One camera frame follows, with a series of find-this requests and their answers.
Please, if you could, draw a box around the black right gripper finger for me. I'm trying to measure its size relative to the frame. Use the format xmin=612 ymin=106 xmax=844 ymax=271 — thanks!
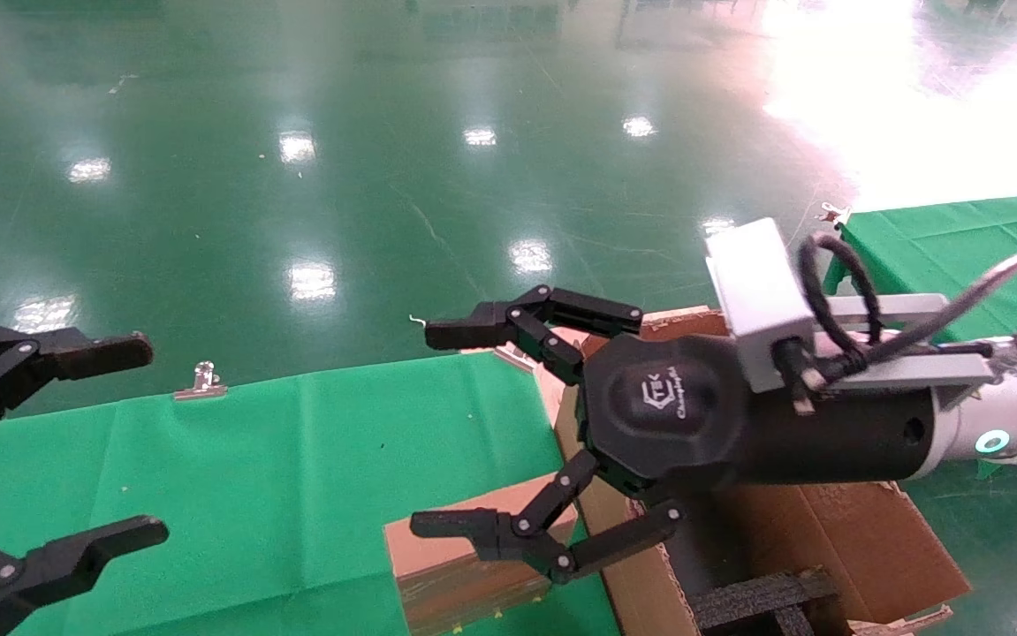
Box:
xmin=409 ymin=449 xmax=684 ymax=586
xmin=424 ymin=284 xmax=643 ymax=387

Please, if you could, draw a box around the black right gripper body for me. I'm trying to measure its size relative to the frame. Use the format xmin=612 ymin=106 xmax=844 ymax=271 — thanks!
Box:
xmin=579 ymin=334 xmax=937 ymax=496

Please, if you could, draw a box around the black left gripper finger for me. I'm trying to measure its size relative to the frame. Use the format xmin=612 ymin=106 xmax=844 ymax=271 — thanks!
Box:
xmin=0 ymin=325 xmax=154 ymax=447
xmin=0 ymin=516 xmax=170 ymax=636

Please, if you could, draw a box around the small brown cardboard box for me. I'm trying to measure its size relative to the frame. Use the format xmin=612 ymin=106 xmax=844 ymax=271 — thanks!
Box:
xmin=383 ymin=473 xmax=580 ymax=636

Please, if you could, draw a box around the large open cardboard carton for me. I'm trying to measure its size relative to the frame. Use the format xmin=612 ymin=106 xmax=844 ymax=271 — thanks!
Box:
xmin=552 ymin=307 xmax=975 ymax=636

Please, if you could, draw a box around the green tablecloth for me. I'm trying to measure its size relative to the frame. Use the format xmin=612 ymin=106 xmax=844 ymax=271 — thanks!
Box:
xmin=0 ymin=352 xmax=619 ymax=636
xmin=822 ymin=190 xmax=1017 ymax=345

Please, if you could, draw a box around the black foam insert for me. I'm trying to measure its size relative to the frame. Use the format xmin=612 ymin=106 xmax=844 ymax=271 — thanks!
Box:
xmin=692 ymin=570 xmax=840 ymax=636

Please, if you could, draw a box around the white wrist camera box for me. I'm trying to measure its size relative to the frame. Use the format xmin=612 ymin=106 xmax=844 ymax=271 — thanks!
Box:
xmin=704 ymin=217 xmax=999 ymax=394

